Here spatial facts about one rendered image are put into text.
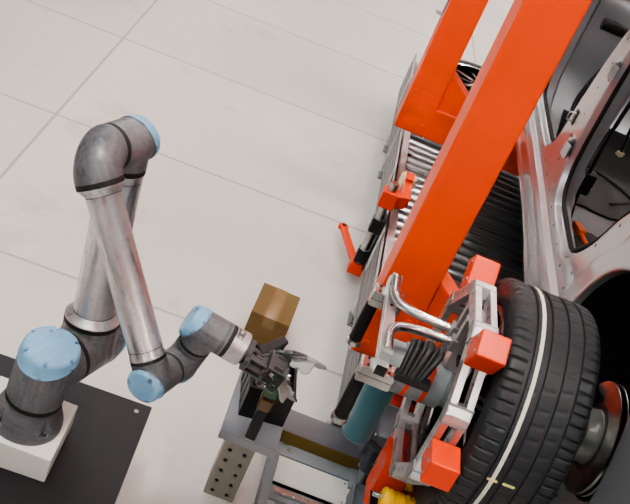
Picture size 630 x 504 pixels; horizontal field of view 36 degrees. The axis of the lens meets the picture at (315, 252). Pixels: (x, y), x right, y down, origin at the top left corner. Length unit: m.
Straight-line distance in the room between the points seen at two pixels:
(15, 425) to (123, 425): 0.39
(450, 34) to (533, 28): 2.03
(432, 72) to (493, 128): 2.01
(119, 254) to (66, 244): 1.74
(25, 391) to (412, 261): 1.18
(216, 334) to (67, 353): 0.39
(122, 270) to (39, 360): 0.35
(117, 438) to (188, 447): 0.52
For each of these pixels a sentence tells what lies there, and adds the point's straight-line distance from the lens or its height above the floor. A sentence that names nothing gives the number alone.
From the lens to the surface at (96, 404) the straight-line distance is 2.91.
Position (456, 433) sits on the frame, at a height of 0.92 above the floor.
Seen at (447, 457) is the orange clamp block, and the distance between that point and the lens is 2.32.
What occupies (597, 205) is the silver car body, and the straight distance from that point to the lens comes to 4.27.
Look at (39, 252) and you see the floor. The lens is 3.93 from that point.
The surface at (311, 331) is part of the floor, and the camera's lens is 4.02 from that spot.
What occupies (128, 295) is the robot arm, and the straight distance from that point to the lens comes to 2.30.
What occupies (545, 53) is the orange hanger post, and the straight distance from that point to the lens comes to 2.66.
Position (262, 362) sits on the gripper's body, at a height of 0.81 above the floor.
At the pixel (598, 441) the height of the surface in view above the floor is 0.89.
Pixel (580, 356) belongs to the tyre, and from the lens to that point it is 2.41.
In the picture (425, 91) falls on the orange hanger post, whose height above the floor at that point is 0.75.
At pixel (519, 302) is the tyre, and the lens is 2.43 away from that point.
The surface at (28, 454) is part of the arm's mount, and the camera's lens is 2.62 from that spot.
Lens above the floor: 2.30
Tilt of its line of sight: 30 degrees down
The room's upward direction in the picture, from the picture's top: 24 degrees clockwise
